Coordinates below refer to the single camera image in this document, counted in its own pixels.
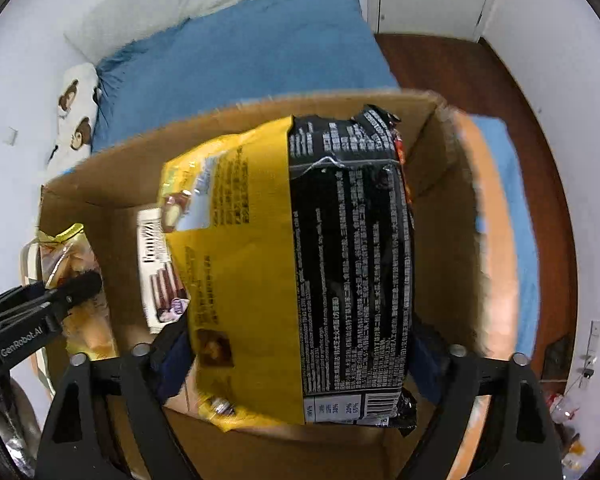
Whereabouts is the pile of small clutter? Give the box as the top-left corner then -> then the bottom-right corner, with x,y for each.
545,391 -> 587,472

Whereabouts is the silver foil packet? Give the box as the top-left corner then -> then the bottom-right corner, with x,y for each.
0,395 -> 42,467

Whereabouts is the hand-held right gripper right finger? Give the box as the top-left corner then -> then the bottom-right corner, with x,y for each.
397,316 -> 565,480

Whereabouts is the bear printed pillow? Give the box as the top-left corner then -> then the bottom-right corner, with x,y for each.
46,62 -> 101,181

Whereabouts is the golden snack packet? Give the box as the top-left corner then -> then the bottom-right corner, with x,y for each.
35,223 -> 121,361

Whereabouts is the brown cardboard box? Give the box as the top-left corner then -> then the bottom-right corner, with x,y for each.
35,89 -> 521,480

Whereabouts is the white wafer snack box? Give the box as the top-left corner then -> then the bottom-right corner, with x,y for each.
136,205 -> 193,335

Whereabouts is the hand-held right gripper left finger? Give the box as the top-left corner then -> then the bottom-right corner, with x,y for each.
37,319 -> 202,480

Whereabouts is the blue bed sheet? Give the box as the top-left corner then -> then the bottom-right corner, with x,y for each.
92,0 -> 541,356

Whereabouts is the wall socket with cable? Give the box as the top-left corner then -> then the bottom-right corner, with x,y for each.
575,320 -> 600,392

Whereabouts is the yellow snack bag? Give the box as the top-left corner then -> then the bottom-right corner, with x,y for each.
160,116 -> 308,433

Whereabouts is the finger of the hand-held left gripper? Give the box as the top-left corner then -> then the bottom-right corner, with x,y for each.
42,270 -> 104,313

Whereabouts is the black snack bag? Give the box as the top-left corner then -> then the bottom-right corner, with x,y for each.
286,105 -> 419,436

